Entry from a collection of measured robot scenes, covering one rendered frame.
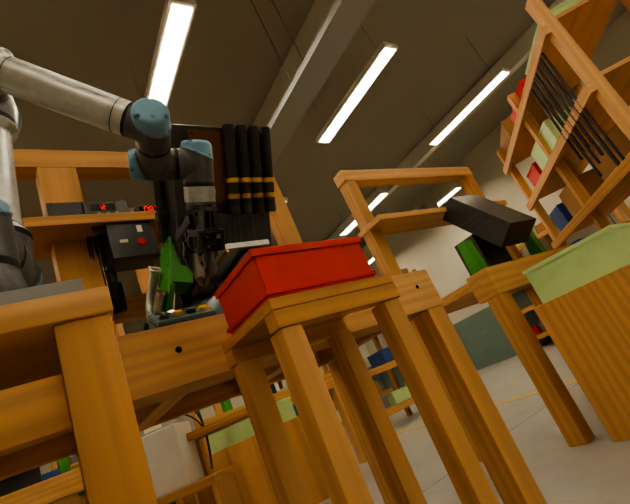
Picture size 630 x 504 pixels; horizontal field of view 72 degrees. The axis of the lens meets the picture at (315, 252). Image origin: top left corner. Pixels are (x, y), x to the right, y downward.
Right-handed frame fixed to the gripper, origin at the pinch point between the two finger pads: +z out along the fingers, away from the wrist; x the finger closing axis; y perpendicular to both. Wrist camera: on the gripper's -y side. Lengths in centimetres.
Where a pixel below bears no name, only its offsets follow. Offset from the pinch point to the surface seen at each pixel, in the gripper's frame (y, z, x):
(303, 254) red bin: 29.3, -8.6, 11.0
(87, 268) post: -73, 4, -13
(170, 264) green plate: -30.7, -0.4, 3.1
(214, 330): 5.8, 11.8, -0.2
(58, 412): 45, 4, -40
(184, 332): 5.1, 10.7, -7.7
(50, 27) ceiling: -376, -178, 35
